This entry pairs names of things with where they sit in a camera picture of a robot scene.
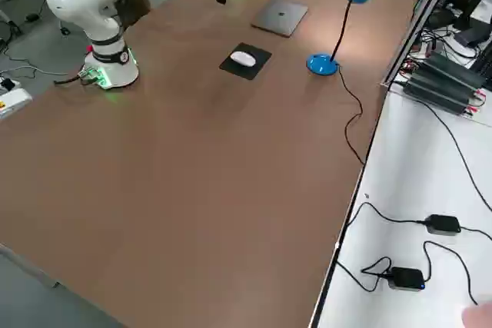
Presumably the blue desk lamp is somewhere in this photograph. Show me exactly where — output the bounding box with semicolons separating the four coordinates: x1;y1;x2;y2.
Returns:
305;0;375;76

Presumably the grey closed laptop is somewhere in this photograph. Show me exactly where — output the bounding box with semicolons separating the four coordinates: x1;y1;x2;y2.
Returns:
251;0;309;38

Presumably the white computer mouse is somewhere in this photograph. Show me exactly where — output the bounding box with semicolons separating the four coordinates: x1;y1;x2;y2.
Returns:
229;51;256;67

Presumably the black mouse pad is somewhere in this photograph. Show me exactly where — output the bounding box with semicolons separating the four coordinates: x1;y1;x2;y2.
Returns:
218;41;273;81

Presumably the black finned power supply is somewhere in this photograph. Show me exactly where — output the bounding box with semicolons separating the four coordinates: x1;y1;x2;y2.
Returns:
422;50;488;93
402;70;480;116

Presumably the black monitor with stand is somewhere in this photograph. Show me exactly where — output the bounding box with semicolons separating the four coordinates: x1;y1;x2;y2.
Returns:
454;0;492;48

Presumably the white control box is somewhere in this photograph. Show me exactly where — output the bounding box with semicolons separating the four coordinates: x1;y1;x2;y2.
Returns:
0;88;32;121

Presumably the black keyboard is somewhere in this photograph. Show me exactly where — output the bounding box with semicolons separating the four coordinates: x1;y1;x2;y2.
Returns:
470;39;492;78

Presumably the white side desk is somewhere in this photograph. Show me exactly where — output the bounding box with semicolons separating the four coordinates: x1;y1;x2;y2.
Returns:
313;0;492;328

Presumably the black power adapter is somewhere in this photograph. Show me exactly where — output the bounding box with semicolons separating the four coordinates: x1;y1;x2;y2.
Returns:
387;266;426;291
425;214;461;235

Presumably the black lamp power cord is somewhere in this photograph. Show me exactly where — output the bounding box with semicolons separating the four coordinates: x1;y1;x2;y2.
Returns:
337;68;366;166

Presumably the aluminium frame post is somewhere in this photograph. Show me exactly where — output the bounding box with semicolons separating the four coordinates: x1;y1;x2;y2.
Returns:
380;0;462;89

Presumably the black base cable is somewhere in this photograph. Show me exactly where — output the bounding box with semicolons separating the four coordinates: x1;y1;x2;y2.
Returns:
53;73;88;86

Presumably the red clip wire cluster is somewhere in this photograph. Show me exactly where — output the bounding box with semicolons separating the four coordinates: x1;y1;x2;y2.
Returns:
399;57;422;78

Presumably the black cable bundle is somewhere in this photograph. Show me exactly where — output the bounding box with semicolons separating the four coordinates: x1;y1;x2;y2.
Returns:
417;5;476;62

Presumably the black power cable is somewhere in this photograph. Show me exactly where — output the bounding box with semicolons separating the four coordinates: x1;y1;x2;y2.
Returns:
411;98;492;212
336;241;480;306
334;201;428;252

